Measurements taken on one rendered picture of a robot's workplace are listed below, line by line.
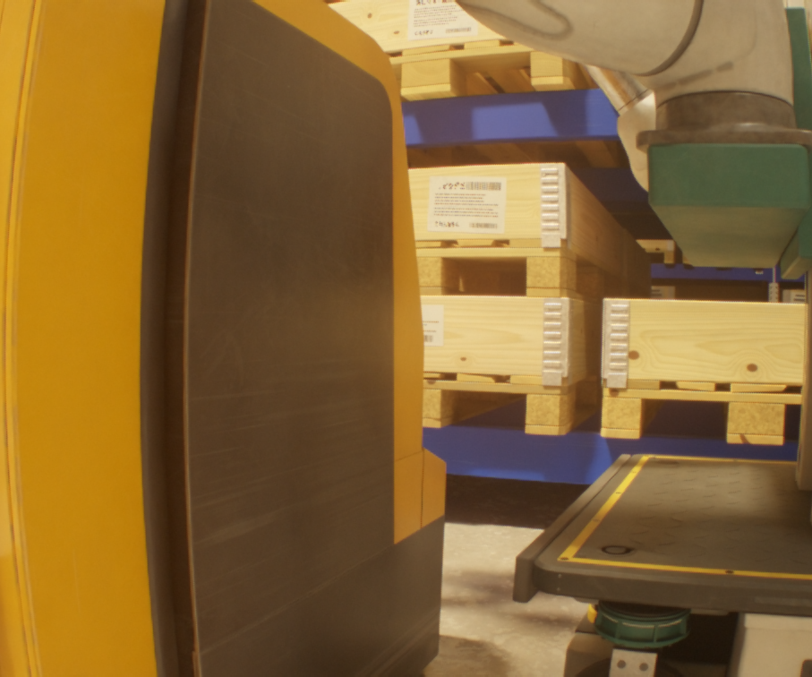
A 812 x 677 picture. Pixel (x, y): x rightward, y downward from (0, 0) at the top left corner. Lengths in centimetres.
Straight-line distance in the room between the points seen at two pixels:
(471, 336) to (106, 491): 144
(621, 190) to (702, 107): 225
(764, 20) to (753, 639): 60
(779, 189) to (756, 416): 119
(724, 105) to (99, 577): 69
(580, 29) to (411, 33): 153
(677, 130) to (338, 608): 61
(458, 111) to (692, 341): 88
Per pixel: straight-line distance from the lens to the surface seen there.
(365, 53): 88
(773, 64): 77
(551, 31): 66
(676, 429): 293
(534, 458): 198
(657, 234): 419
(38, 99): 55
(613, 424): 186
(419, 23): 217
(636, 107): 140
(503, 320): 190
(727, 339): 183
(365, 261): 84
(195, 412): 59
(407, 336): 94
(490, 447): 200
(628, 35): 68
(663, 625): 80
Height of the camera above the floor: 55
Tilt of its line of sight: 2 degrees down
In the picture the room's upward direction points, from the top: 1 degrees clockwise
